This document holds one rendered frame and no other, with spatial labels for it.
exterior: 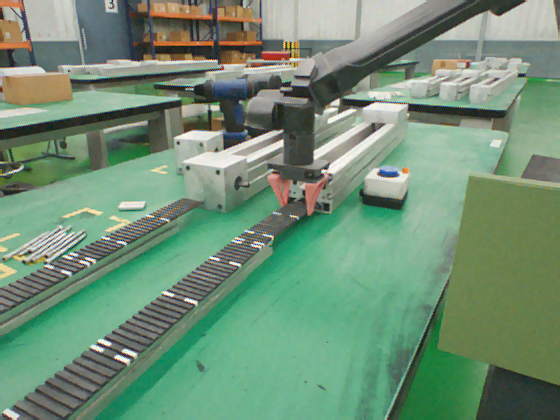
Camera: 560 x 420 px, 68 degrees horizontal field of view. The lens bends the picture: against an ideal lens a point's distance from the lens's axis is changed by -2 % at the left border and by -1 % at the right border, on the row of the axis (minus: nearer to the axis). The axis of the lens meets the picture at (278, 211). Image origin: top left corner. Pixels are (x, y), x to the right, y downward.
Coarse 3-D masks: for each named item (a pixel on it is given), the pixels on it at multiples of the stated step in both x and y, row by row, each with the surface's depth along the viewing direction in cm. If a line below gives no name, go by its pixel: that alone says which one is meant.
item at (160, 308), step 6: (156, 300) 50; (150, 306) 48; (156, 306) 49; (162, 306) 49; (168, 306) 48; (156, 312) 48; (162, 312) 47; (168, 312) 47; (174, 312) 48; (180, 312) 48; (186, 312) 48; (174, 318) 47; (180, 318) 47
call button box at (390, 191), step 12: (372, 180) 86; (384, 180) 85; (396, 180) 84; (408, 180) 88; (360, 192) 91; (372, 192) 86; (384, 192) 85; (396, 192) 84; (372, 204) 87; (384, 204) 86; (396, 204) 85
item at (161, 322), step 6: (138, 312) 48; (144, 312) 47; (150, 312) 47; (132, 318) 47; (138, 318) 46; (144, 318) 46; (150, 318) 47; (156, 318) 47; (162, 318) 46; (168, 318) 46; (150, 324) 46; (156, 324) 45; (162, 324) 45; (168, 324) 46; (174, 324) 46
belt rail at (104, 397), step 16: (272, 240) 67; (256, 256) 63; (240, 272) 60; (224, 288) 56; (208, 304) 53; (192, 320) 50; (176, 336) 48; (144, 352) 43; (160, 352) 45; (128, 368) 41; (144, 368) 43; (112, 384) 40; (128, 384) 42; (96, 400) 39; (80, 416) 37
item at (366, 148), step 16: (368, 128) 128; (384, 128) 122; (400, 128) 136; (336, 144) 103; (352, 144) 115; (368, 144) 103; (384, 144) 118; (336, 160) 99; (352, 160) 91; (368, 160) 104; (336, 176) 82; (352, 176) 93; (304, 192) 86; (320, 192) 83; (336, 192) 87; (320, 208) 85
